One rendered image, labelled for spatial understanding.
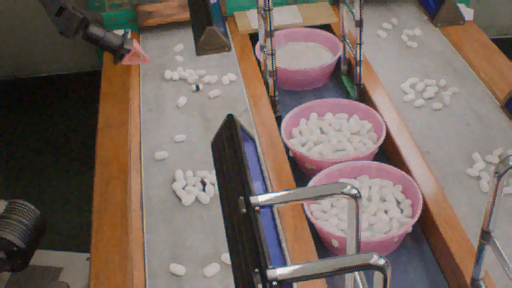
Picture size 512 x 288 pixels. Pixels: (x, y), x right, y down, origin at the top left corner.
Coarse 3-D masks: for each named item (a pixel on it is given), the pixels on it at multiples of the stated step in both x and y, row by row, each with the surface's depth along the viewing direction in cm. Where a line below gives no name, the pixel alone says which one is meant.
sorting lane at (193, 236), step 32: (160, 32) 230; (160, 64) 211; (192, 64) 210; (224, 64) 208; (160, 96) 196; (192, 96) 194; (224, 96) 193; (160, 128) 183; (192, 128) 181; (160, 160) 171; (192, 160) 170; (160, 192) 161; (160, 224) 152; (192, 224) 151; (160, 256) 144; (192, 256) 143
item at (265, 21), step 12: (264, 0) 169; (264, 12) 172; (264, 24) 179; (264, 36) 192; (264, 48) 192; (264, 60) 196; (264, 72) 198; (276, 72) 182; (276, 84) 184; (276, 96) 186; (276, 108) 188; (276, 120) 189
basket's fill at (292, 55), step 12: (276, 48) 215; (288, 48) 216; (300, 48) 214; (312, 48) 214; (324, 48) 214; (276, 60) 209; (288, 60) 208; (300, 60) 208; (312, 60) 207; (324, 60) 209
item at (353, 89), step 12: (348, 0) 187; (360, 0) 172; (348, 12) 192; (360, 12) 174; (360, 24) 176; (348, 36) 195; (360, 36) 178; (348, 48) 191; (360, 48) 180; (348, 60) 201; (360, 60) 182; (348, 72) 204; (360, 72) 185; (348, 84) 199; (360, 84) 187; (348, 96) 198; (360, 96) 189
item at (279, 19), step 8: (280, 8) 229; (288, 8) 229; (296, 8) 228; (248, 16) 226; (256, 16) 225; (280, 16) 224; (288, 16) 224; (296, 16) 223; (256, 24) 220; (280, 24) 219
